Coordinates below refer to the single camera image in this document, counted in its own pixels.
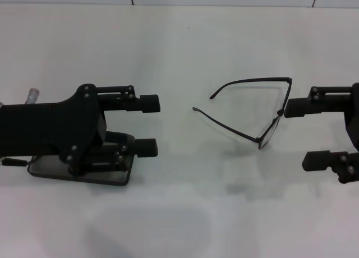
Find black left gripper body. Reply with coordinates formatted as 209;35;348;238
0;83;109;176

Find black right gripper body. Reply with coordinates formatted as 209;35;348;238
342;82;359;153

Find black glasses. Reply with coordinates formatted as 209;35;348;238
192;77;293;151

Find black glasses case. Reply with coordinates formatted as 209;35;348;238
27;131;136;187

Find left gripper silver plug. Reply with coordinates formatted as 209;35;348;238
26;87;42;105

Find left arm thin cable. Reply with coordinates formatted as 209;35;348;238
0;158;30;168

